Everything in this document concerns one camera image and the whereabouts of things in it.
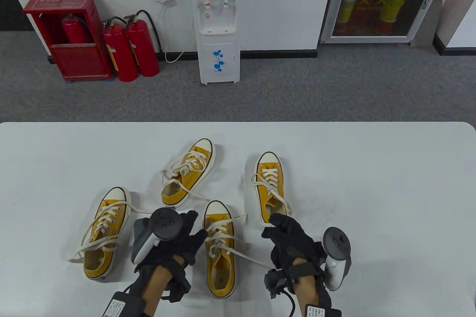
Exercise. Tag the glass fire hydrant cabinet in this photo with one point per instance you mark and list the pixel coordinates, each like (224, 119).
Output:
(386, 1)

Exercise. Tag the black hand controller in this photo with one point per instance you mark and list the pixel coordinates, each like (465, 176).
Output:
(336, 242)
(165, 224)

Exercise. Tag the red extinguisher cabinet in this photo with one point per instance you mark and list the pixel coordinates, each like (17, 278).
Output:
(80, 60)

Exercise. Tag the red fire extinguisher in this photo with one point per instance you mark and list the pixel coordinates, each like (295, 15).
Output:
(143, 49)
(74, 32)
(121, 53)

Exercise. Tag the person's right hand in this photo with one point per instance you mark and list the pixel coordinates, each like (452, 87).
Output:
(293, 246)

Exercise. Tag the person's left hand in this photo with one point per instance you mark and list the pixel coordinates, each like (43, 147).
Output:
(184, 246)

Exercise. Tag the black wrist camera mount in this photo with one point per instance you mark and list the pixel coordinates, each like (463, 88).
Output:
(178, 287)
(275, 281)

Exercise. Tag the white water dispenser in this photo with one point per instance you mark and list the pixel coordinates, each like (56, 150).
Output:
(219, 68)

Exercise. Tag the person's right forearm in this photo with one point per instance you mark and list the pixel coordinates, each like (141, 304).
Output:
(306, 291)

